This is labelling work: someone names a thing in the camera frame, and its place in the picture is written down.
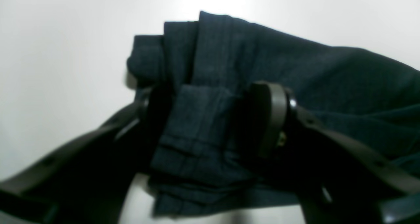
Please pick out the black long-sleeve shirt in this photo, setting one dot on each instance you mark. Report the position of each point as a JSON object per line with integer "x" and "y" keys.
{"x": 198, "y": 167}

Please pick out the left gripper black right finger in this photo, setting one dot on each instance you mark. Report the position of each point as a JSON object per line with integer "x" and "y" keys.
{"x": 337, "y": 179}

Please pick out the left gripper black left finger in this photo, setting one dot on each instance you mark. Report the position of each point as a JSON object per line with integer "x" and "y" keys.
{"x": 86, "y": 180}

